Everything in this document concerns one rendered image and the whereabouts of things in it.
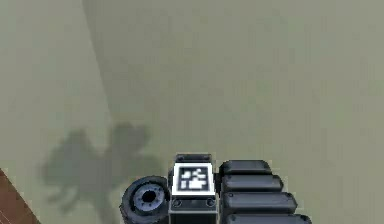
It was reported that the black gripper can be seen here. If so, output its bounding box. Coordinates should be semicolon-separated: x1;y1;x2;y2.
119;175;172;224

